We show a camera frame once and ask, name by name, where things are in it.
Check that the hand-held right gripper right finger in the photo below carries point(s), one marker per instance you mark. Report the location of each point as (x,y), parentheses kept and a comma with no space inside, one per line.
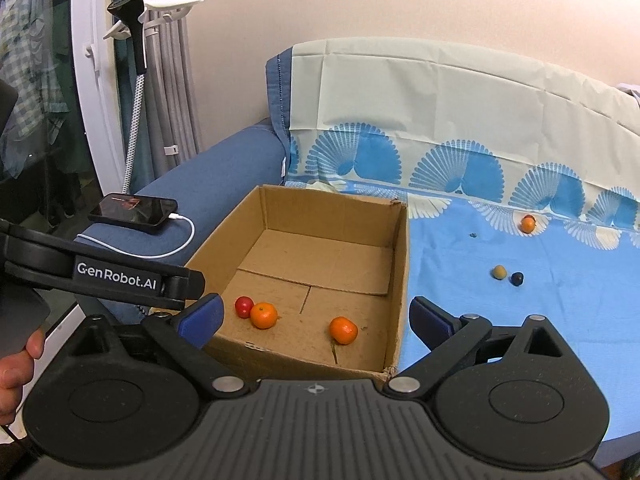
(430,325)

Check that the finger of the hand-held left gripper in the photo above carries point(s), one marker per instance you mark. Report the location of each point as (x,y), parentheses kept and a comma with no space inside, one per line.
(185,287)

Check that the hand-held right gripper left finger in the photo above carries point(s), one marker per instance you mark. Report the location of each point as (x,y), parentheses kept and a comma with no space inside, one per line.
(202,317)

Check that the round red cherry tomato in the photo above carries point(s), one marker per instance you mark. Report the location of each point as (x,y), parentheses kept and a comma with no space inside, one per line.
(242,305)

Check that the small orange tangerine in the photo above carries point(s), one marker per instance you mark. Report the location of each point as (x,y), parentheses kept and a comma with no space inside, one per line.
(263,315)
(527,223)

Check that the orange tangerine with stem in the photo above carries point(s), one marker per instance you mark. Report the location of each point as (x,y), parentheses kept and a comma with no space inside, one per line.
(343,330)

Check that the yellowish olive-coloured small fruit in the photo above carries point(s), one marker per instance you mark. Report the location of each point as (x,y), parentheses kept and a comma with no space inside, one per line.
(499,272)

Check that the dark purple grape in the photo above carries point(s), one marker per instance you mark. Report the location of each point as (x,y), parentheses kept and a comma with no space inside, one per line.
(517,278)

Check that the brown cardboard box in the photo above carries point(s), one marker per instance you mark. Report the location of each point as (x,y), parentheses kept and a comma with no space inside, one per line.
(320,260)

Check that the person's left hand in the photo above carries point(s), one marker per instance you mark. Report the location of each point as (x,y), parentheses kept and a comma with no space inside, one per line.
(12,385)

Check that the blue fan-print sheet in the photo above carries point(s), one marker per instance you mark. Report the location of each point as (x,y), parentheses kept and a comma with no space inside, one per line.
(475,285)

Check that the black smartphone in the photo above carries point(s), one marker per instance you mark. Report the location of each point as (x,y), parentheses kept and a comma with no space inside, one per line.
(132,212)

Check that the blue fabric sofa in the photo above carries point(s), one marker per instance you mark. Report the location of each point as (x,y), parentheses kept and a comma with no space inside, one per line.
(215,170)

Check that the white curtain clip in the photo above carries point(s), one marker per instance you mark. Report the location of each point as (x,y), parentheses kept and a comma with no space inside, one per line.
(170,149)

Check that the grey curtain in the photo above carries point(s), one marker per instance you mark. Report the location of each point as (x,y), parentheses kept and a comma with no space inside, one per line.
(170,85)

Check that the hanging checked shirt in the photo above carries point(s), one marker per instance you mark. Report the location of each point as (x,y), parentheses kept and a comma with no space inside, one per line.
(25,85)

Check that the black garment steamer head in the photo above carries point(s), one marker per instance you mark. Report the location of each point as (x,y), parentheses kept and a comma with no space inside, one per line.
(127,10)

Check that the grey cloth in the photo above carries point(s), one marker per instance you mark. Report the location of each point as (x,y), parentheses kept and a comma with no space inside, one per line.
(631,94)

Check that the white arched door frame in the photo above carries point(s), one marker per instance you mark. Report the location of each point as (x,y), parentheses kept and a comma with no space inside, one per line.
(95,110)

